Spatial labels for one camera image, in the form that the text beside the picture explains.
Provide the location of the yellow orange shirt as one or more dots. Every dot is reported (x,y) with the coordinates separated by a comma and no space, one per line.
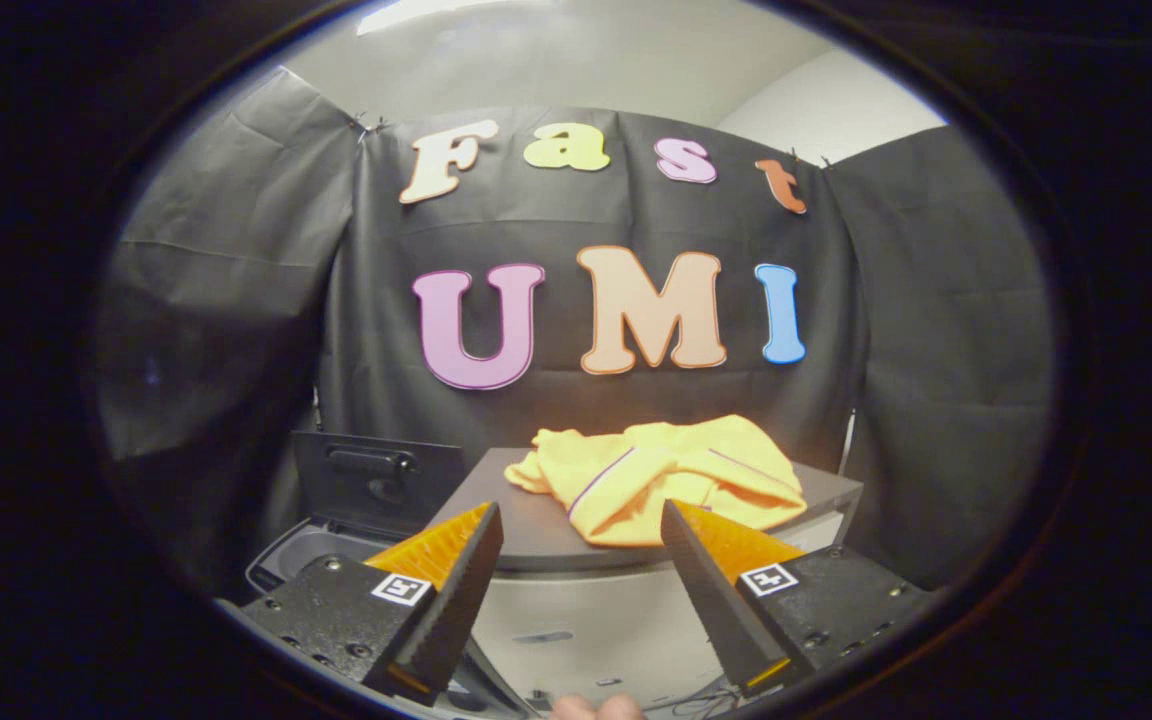
(656,475)

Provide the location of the black backdrop cloth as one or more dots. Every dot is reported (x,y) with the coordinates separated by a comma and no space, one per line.
(556,220)

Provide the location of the grey washing machine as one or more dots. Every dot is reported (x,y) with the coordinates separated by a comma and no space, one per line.
(301,550)

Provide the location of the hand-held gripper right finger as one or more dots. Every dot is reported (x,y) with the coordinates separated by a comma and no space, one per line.
(711,590)

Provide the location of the beige cabinet with grey frame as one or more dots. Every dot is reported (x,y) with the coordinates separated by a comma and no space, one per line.
(576,620)

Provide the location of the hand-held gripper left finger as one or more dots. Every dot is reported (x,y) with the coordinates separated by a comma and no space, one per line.
(456,590)

